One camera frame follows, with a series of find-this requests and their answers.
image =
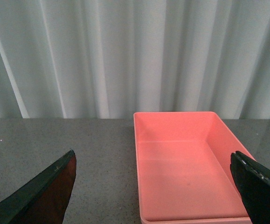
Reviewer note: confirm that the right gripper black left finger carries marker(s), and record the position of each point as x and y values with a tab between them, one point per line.
45	198

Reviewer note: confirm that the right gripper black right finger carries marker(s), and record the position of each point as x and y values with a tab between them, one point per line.
252	180

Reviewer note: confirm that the pink plastic tray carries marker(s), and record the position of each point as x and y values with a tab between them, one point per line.
183	169

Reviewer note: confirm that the white pleated curtain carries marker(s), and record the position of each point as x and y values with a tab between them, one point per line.
111	58

